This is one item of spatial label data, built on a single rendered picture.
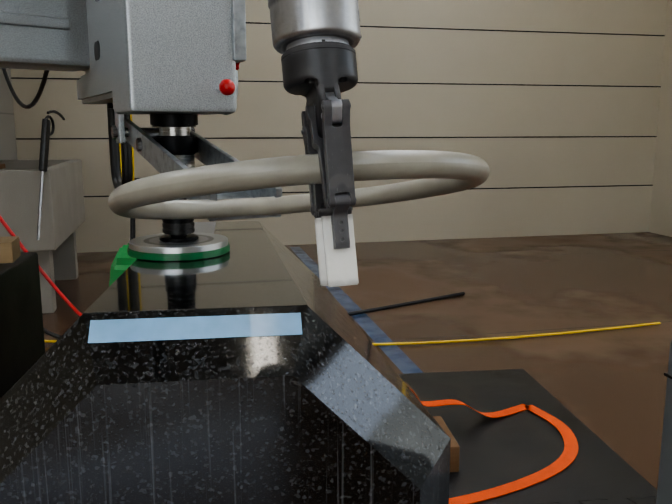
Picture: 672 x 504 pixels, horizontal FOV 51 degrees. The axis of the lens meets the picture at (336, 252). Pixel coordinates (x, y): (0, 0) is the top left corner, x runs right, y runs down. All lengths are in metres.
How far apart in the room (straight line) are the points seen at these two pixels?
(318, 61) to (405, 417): 0.65
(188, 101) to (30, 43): 0.67
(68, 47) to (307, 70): 1.43
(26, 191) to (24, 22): 2.34
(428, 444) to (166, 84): 0.84
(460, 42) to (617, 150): 2.02
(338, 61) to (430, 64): 6.15
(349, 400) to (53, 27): 1.34
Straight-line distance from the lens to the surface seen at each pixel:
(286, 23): 0.70
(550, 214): 7.42
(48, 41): 2.05
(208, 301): 1.13
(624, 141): 7.79
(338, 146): 0.65
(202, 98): 1.47
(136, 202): 0.79
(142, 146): 1.58
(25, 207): 4.29
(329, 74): 0.68
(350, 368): 1.10
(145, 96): 1.44
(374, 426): 1.11
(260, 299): 1.13
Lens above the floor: 1.10
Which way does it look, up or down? 10 degrees down
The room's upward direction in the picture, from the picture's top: straight up
